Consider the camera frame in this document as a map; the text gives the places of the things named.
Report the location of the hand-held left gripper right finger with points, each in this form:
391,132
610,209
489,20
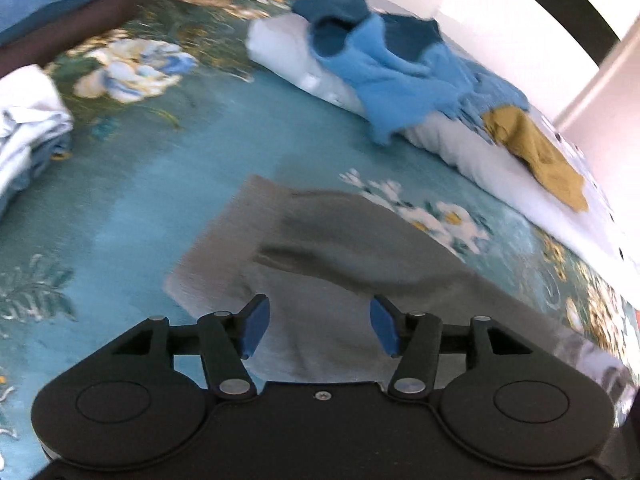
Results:
382,325

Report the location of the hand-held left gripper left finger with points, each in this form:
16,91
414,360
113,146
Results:
255,325

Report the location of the blue two-tone sweater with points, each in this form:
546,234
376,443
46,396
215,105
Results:
385,70

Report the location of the white glossy wardrobe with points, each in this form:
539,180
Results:
475,20

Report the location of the mustard yellow sweater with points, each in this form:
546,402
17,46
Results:
540,160

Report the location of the folded blue cloth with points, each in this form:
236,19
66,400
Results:
47,0

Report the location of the light wooden door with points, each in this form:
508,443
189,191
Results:
605,85

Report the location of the folded white cloth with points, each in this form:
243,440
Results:
27,125

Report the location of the teal floral blanket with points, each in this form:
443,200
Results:
150,185

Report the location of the white daisy print duvet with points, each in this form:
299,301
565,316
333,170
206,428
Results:
490,180

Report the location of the grey sweatpants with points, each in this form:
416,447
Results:
325,260

